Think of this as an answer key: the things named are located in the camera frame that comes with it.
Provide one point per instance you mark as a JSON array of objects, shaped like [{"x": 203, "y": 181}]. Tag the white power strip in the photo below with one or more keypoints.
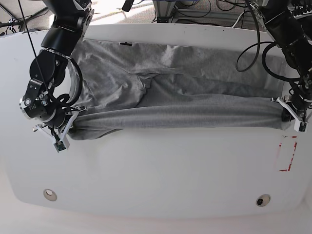
[{"x": 300, "y": 12}]

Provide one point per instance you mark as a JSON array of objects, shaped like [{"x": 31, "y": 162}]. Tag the table grommet hole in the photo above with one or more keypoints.
[
  {"x": 263, "y": 200},
  {"x": 50, "y": 195}
]

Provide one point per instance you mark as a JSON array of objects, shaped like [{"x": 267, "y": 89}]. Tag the wrist camera board left side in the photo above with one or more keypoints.
[{"x": 300, "y": 126}]

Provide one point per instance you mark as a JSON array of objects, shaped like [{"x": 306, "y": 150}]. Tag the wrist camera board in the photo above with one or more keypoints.
[
  {"x": 300, "y": 126},
  {"x": 61, "y": 145}
]

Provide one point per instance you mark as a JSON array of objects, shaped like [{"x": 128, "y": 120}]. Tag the black silver gripper right side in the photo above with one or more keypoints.
[{"x": 36, "y": 104}]

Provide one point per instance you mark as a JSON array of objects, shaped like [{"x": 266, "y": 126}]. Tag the grey T-shirt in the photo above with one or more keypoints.
[{"x": 144, "y": 85}]

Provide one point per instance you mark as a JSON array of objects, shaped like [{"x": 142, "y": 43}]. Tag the aluminium frame stand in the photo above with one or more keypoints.
[{"x": 166, "y": 11}]

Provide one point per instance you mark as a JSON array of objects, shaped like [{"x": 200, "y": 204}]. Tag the black tripod legs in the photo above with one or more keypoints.
[{"x": 17, "y": 15}]

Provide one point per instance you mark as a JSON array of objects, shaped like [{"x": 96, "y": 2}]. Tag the left table grommet hole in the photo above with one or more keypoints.
[{"x": 50, "y": 195}]

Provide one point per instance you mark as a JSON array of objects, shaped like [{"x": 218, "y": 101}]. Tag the right table grommet hole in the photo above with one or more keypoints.
[{"x": 263, "y": 200}]

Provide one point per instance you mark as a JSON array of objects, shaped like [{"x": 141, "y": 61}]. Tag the red tape rectangle marker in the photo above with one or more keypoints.
[{"x": 286, "y": 152}]

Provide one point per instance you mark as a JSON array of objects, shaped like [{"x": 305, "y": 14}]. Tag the black silver gripper left side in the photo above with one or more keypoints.
[{"x": 301, "y": 99}]

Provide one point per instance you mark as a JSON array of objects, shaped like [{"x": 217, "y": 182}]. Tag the wrist camera board right side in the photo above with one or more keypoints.
[{"x": 61, "y": 145}]

